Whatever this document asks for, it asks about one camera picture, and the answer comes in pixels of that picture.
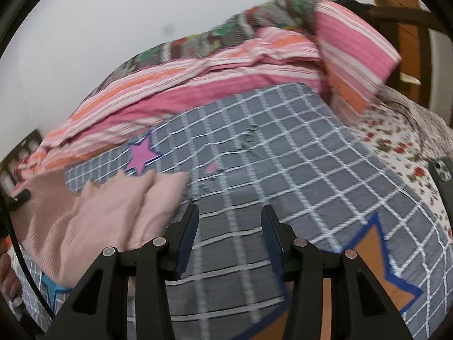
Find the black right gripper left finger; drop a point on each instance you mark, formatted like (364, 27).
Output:
(97, 305)

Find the pink knitted sweater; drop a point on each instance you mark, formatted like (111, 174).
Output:
(64, 232)

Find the dark wooden footboard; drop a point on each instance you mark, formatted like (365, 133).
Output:
(409, 16)

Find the floral bed sheet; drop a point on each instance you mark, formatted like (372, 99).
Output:
(390, 136)

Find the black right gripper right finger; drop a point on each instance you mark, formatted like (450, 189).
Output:
(348, 295)

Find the grey checked star blanket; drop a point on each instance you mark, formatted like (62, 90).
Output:
(281, 146)

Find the pink striped quilt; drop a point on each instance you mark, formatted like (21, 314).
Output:
(347, 61)

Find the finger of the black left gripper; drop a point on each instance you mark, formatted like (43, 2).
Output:
(20, 199)

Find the leopard print blanket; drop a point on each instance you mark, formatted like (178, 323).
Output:
(435, 136)

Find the black smartphone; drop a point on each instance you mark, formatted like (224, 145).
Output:
(441, 172)

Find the person's left hand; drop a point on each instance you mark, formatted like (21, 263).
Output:
(11, 286)

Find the dark wooden headboard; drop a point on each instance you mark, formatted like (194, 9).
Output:
(11, 176)

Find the wooden door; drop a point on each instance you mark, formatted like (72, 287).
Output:
(413, 75)

